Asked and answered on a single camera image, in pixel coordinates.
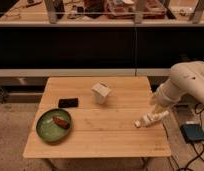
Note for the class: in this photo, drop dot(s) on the black foot pedal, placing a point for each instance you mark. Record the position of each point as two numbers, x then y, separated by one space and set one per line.
192 133

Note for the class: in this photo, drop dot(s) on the green ceramic bowl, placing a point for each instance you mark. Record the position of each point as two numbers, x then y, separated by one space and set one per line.
50 132

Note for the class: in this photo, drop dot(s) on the black rectangular block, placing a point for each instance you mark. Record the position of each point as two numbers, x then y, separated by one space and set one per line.
68 103

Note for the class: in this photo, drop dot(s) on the long wooden shelf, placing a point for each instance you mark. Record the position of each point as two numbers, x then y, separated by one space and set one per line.
91 13

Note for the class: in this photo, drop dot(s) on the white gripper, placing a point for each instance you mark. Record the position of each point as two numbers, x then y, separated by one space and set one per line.
149 119

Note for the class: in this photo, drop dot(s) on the white cardboard box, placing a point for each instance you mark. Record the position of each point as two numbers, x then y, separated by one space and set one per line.
101 92

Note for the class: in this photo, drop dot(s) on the dark red bottle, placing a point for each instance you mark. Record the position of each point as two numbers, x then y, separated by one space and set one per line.
61 123

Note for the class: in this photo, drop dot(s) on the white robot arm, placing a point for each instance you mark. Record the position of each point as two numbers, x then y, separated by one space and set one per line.
184 78

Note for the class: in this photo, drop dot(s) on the red tray on shelf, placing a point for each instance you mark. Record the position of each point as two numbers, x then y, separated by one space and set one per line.
126 9

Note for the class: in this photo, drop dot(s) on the wooden folding table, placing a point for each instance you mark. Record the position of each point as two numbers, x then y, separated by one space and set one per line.
101 130

